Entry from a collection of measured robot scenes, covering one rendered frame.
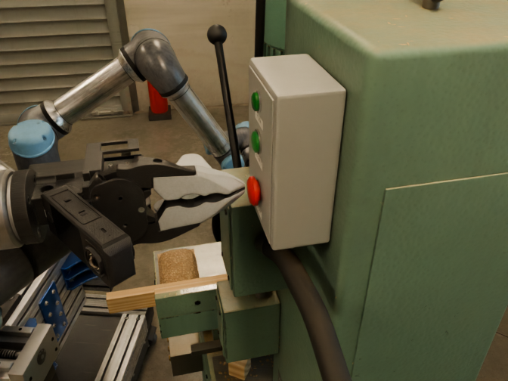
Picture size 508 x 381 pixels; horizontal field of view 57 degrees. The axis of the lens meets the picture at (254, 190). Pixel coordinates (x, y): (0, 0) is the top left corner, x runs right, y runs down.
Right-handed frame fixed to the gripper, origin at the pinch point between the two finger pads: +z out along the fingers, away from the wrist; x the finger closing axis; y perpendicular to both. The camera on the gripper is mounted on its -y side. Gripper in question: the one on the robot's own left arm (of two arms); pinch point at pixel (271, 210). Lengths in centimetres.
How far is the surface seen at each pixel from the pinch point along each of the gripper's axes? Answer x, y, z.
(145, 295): 44, -42, 31
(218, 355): 32, -35, 44
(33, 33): 90, 136, -226
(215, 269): 28, -36, 26
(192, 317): 36, -41, 36
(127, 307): 48, -40, 32
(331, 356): 30, -96, 54
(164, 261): 39, -36, 22
